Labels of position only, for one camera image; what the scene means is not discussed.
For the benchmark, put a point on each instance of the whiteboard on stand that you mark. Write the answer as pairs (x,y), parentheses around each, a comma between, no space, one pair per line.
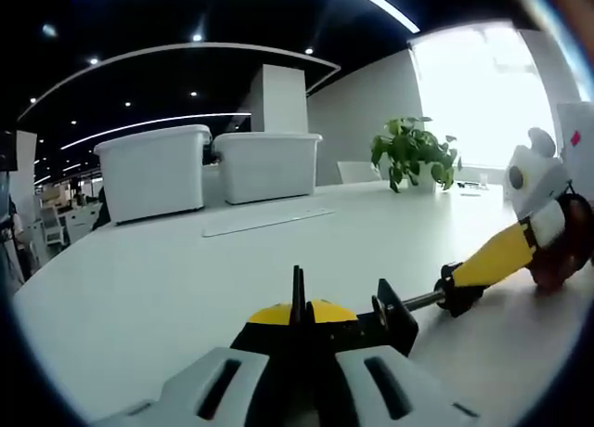
(575,120)

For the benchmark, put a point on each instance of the white desk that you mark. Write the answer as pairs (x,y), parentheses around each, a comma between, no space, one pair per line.
(185,283)

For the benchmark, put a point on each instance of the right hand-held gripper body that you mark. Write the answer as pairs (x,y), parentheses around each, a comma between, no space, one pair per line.
(538,176)

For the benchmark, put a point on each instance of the window with white blinds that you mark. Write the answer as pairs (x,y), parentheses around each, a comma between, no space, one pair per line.
(482,102)

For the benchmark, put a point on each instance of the white square column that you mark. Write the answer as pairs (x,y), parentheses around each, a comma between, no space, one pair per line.
(280,97)

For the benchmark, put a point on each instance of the black case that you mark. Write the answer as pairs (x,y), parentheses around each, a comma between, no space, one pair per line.
(394,322)

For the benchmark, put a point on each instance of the potted green plant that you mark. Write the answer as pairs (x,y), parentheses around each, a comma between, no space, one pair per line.
(408,153)

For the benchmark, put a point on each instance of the person's right hand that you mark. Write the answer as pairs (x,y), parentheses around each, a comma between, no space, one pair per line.
(575,246)

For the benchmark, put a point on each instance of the small clear glass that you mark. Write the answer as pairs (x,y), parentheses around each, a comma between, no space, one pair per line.
(483,181)

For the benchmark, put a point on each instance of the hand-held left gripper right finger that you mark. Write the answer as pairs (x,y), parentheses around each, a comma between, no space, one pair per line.
(408,394)

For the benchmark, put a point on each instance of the long white flat strip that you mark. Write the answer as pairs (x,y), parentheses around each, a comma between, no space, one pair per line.
(269,222)

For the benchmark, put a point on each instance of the white plastic storage box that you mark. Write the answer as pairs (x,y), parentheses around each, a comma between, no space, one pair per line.
(148,181)
(267,169)

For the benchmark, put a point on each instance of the white office chair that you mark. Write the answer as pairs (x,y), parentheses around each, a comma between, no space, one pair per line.
(55,225)

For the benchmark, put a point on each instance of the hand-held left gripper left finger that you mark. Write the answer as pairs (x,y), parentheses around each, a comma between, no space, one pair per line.
(195,390)

